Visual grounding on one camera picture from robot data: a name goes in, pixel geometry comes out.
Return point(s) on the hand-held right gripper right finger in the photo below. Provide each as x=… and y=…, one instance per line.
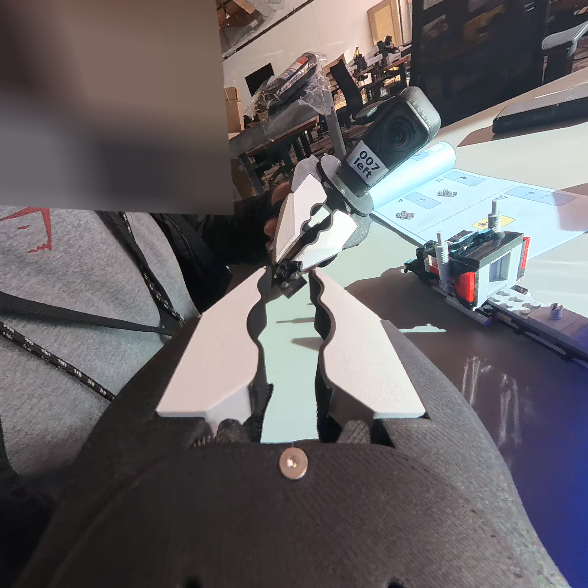
x=372, y=367

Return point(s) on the light blue instruction booklet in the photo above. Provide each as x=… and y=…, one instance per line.
x=459, y=193

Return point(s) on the grey side table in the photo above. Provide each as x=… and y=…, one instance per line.
x=285, y=121

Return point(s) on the grey hoodie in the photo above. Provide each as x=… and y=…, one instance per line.
x=69, y=257

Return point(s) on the brown cardboard box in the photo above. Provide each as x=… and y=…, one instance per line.
x=234, y=110

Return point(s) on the wooden framed panel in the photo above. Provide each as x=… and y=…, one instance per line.
x=385, y=20

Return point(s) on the toy brick truck model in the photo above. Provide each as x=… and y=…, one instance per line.
x=477, y=271

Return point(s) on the black office chair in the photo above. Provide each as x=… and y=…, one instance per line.
x=347, y=82
x=482, y=41

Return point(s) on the person's left hand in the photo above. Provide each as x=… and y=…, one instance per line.
x=272, y=227

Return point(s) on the black studded brick plate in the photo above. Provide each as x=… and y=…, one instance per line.
x=289, y=280

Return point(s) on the black rectangular box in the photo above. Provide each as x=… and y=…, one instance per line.
x=542, y=115

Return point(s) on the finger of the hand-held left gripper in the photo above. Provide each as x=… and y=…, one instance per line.
x=330, y=236
x=298, y=206

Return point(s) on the person's left forearm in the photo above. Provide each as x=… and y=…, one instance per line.
x=234, y=229

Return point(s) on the black jacket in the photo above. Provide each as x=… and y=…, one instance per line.
x=202, y=271

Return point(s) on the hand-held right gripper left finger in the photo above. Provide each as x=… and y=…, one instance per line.
x=216, y=367

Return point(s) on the black plastic-wrapped item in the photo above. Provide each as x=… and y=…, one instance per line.
x=294, y=76

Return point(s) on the black wall monitor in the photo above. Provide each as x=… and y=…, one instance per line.
x=260, y=79

